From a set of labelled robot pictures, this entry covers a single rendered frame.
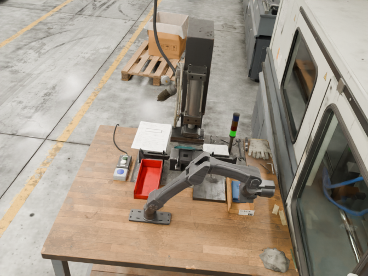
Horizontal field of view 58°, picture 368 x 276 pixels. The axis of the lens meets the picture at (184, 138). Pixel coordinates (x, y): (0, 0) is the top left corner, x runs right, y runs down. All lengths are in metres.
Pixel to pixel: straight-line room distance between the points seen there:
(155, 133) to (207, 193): 0.62
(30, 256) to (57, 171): 0.89
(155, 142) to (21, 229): 1.35
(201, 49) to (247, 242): 0.93
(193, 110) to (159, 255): 0.70
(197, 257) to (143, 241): 0.26
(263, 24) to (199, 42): 3.12
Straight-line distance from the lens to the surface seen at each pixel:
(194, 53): 1.64
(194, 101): 1.65
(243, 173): 1.43
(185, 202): 1.76
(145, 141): 2.12
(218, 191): 1.81
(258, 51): 4.81
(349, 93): 1.37
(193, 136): 1.75
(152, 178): 1.86
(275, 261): 1.61
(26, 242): 2.86
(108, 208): 1.73
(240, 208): 1.77
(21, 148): 3.71
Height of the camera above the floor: 2.20
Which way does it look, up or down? 37 degrees down
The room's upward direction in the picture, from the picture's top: 5 degrees clockwise
